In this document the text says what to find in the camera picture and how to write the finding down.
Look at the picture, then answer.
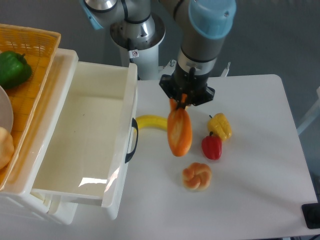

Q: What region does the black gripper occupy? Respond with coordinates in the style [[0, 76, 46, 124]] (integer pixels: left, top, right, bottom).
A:
[[159, 74, 215, 112]]

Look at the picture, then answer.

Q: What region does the long orange bread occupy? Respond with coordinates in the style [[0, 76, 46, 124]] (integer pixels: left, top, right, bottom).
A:
[[167, 108, 193, 157]]

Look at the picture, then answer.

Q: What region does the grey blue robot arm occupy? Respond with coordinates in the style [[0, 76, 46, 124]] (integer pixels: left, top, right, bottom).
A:
[[80, 0, 237, 108]]

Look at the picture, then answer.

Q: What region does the round knotted bread roll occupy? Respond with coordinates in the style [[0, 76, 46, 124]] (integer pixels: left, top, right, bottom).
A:
[[182, 162, 212, 191]]

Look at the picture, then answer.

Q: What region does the upper white drawer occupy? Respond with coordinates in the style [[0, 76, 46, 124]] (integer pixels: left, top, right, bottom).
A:
[[32, 62, 138, 216]]

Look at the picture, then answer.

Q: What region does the white drawer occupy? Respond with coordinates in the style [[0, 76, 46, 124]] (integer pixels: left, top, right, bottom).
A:
[[32, 62, 138, 216], [31, 191, 78, 225]]

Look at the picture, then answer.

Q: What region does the white drawer cabinet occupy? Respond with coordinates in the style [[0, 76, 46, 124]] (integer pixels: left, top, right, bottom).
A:
[[0, 48, 139, 226]]

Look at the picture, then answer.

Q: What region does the lower white drawer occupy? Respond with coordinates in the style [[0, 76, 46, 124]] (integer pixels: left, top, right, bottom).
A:
[[31, 191, 78, 225]]

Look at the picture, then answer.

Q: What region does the bread bun in basket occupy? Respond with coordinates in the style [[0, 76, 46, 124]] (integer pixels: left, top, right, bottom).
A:
[[0, 127, 15, 169]]

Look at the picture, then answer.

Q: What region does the yellow banana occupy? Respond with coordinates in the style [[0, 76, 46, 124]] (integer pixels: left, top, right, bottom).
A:
[[135, 114, 167, 131]]

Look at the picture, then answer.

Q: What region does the yellow bell pepper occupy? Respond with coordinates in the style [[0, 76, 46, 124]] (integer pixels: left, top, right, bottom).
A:
[[207, 113, 233, 142]]

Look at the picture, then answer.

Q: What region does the red bell pepper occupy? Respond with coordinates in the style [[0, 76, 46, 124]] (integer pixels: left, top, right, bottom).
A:
[[201, 131, 222, 160]]

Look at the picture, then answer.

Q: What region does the white object at right edge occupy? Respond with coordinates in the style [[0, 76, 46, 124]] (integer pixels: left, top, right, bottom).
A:
[[296, 87, 320, 135]]

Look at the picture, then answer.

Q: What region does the yellow woven basket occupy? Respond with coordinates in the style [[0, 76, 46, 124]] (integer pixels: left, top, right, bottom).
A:
[[0, 24, 61, 190]]

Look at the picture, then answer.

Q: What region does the black device at edge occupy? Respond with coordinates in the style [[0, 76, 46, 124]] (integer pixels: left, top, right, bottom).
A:
[[301, 203, 320, 229]]

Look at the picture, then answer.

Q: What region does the green bell pepper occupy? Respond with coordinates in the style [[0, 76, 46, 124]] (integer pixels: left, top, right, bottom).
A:
[[0, 50, 32, 89]]

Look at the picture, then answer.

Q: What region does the white plate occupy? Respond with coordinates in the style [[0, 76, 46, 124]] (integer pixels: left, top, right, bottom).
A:
[[0, 87, 14, 132]]

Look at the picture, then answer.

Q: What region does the black drawer handle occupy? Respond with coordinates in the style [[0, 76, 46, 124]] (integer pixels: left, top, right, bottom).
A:
[[125, 118, 139, 164]]

